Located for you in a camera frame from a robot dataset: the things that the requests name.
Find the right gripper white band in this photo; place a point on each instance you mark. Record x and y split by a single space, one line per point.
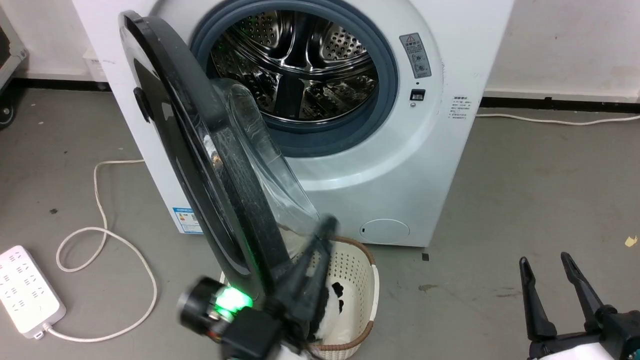
617 335

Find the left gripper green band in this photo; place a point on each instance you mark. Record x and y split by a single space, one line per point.
210 302

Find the black round washing machine door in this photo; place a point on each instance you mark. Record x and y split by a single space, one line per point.
180 130

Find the white front-load washing machine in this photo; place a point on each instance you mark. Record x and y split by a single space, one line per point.
440 165

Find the grey rubber door gasket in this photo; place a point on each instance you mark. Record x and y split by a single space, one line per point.
387 95

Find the black door latch slot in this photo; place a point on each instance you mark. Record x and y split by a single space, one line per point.
417 95

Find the cream perforated laundry basket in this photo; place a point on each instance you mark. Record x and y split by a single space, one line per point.
357 280

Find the white and black clothing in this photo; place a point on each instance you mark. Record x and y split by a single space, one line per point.
332 320

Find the round white filter cover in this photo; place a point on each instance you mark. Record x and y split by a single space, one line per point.
385 232

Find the yellow tape scrap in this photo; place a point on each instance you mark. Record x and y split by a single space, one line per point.
631 241

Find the blue energy label sticker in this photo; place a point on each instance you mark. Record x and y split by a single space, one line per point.
186 221

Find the shiny steel washer drum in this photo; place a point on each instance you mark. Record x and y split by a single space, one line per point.
300 60

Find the small printed text sticker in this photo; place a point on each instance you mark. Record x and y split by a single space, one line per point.
460 107

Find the grey warning sticker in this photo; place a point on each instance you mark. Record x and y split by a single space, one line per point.
416 55

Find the white power strip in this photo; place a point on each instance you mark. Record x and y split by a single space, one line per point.
25 290

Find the black equipment case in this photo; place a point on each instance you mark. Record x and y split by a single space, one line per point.
9 55

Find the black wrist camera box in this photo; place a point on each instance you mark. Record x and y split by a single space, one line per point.
252 332

